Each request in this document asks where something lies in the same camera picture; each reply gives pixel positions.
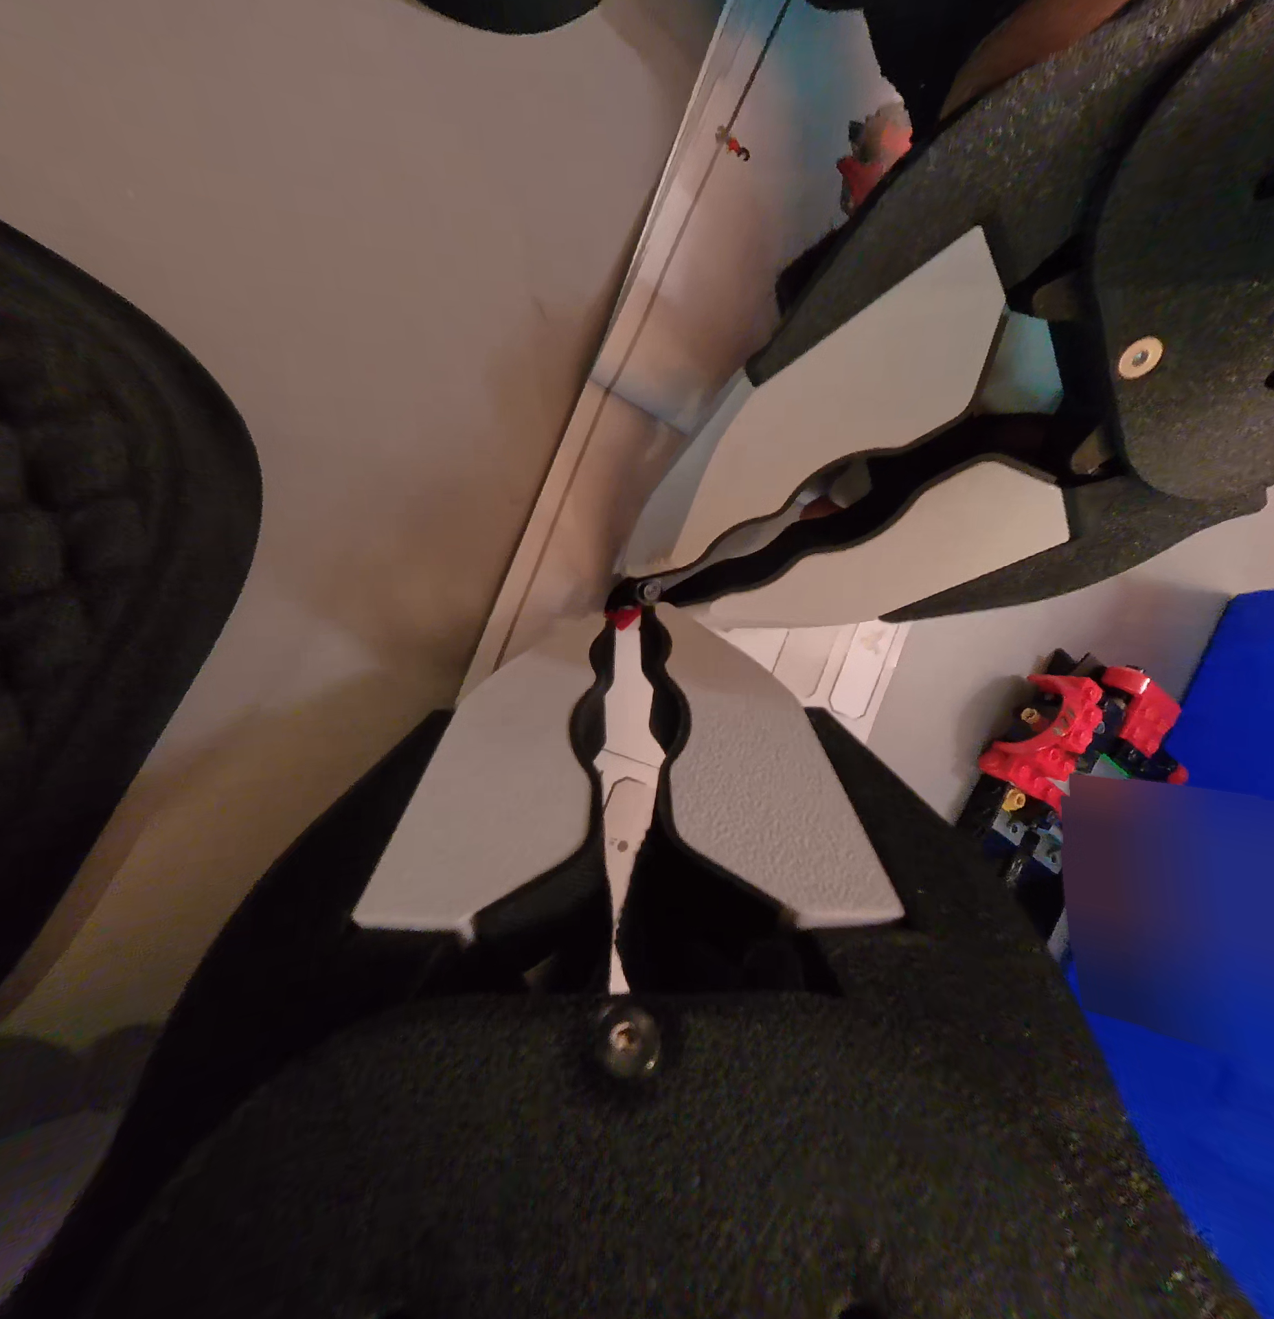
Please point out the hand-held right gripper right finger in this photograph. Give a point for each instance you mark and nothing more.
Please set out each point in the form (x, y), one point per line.
(782, 804)

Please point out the small black lego piece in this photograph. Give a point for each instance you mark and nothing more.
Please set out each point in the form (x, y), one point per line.
(638, 591)

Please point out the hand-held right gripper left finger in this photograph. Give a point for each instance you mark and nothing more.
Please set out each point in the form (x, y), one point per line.
(492, 814)

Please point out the blue bin with black divider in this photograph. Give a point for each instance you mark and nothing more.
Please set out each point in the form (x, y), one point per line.
(1214, 928)

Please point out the person's left hand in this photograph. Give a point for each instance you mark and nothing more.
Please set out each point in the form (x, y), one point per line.
(1029, 37)

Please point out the small red lego piece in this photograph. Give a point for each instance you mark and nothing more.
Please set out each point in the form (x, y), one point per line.
(627, 617)

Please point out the black textured elbow pad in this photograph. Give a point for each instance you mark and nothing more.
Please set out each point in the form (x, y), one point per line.
(513, 11)
(92, 577)

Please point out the person's left forearm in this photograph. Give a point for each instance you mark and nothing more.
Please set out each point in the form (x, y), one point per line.
(905, 42)

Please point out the red black lego car model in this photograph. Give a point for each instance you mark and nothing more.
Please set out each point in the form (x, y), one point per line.
(1070, 763)

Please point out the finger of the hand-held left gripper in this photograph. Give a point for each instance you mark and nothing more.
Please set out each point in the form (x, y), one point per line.
(937, 547)
(853, 412)

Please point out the lego instruction booklet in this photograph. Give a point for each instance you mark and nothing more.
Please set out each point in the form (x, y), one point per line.
(698, 412)

